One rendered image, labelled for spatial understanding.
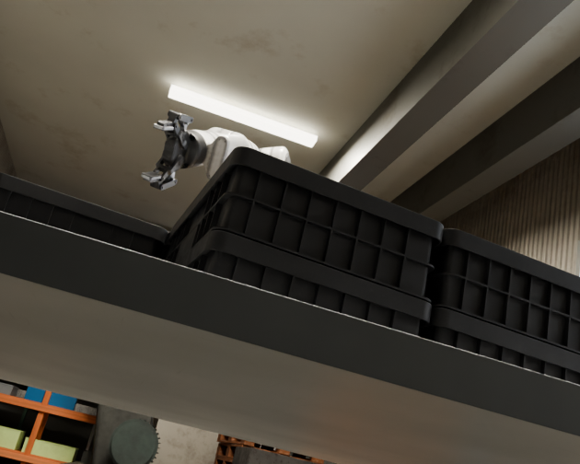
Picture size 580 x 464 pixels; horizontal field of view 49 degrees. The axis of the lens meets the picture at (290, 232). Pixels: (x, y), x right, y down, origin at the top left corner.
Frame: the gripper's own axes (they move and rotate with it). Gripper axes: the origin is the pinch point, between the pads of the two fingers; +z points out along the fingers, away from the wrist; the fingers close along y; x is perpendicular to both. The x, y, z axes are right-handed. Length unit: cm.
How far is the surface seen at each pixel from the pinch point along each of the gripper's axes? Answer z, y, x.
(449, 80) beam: -275, 35, 17
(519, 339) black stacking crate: 16, -2, 67
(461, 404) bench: 55, 3, 60
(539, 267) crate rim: 9, 6, 66
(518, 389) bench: 52, 5, 63
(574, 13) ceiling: -285, 86, 66
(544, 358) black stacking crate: 15, -4, 71
